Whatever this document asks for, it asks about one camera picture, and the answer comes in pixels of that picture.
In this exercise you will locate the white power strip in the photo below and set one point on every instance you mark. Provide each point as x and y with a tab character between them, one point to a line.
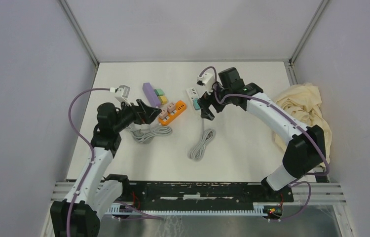
192	94

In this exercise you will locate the green plug adapter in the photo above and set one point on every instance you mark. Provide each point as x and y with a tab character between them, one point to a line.
159	92

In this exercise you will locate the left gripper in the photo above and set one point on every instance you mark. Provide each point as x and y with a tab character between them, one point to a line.
138	111

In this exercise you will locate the cream cloth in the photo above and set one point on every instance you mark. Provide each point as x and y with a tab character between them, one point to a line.
303	102

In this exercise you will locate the pink USB charger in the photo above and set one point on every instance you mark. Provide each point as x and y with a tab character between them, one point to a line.
171	107
164	113

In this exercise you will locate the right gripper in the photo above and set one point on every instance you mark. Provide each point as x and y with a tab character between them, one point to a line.
204	101

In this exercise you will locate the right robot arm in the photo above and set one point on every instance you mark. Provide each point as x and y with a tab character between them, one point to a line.
305	145

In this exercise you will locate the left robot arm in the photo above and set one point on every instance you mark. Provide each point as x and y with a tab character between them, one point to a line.
80	212

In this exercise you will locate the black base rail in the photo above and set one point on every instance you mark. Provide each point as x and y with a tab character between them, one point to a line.
200	196

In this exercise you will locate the yellow plug adapter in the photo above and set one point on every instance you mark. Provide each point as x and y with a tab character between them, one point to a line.
163	99

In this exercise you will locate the purple power strip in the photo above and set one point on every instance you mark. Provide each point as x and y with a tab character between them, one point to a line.
151	95

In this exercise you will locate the orange power strip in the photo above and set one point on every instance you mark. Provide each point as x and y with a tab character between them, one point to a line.
180	108

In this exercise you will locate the teal USB charger plug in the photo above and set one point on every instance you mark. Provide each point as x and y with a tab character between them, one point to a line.
196	105

